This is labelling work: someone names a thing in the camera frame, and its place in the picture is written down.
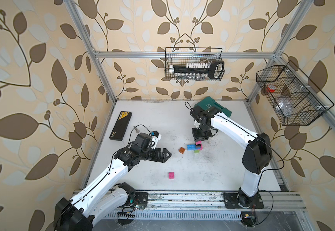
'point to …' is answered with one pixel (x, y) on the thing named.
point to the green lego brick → (197, 151)
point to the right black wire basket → (297, 101)
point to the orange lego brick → (181, 150)
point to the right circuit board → (249, 218)
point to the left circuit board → (126, 215)
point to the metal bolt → (137, 130)
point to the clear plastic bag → (285, 106)
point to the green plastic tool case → (208, 101)
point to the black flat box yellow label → (120, 127)
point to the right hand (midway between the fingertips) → (197, 140)
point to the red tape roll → (271, 88)
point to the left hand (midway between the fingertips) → (163, 152)
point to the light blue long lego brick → (191, 147)
